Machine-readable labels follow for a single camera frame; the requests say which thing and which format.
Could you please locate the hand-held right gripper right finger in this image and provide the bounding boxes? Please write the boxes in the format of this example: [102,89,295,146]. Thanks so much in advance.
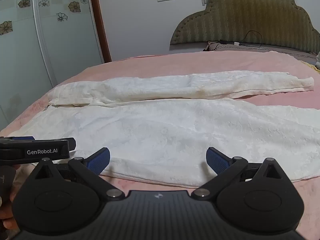
[191,147,284,201]

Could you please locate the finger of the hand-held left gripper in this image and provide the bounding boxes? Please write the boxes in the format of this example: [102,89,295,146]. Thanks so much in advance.
[60,137,77,152]
[0,136,35,142]

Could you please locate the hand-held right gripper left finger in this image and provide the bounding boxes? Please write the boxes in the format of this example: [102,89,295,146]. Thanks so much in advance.
[34,147,125,201]

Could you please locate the white pants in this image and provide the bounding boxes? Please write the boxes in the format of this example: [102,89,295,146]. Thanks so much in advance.
[7,71,320,188]

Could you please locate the person's left hand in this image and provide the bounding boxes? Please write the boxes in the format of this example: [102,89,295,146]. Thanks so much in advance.
[0,164,22,232]

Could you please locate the floral glass wardrobe doors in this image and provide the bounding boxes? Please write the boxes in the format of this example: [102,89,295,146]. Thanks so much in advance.
[0,0,105,130]

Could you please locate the pink blanket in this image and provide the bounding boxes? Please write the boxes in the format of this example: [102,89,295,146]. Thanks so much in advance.
[0,50,320,240]

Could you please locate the brown wooden trim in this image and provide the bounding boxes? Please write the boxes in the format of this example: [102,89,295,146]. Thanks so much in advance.
[89,0,112,63]

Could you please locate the grey brown pillow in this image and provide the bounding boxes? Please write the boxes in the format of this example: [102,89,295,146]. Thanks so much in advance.
[204,41,318,60]

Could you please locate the olive padded headboard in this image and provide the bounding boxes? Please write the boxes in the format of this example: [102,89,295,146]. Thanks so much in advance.
[170,0,320,55]

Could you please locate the black cable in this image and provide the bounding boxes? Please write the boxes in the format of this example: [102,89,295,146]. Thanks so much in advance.
[219,30,263,49]

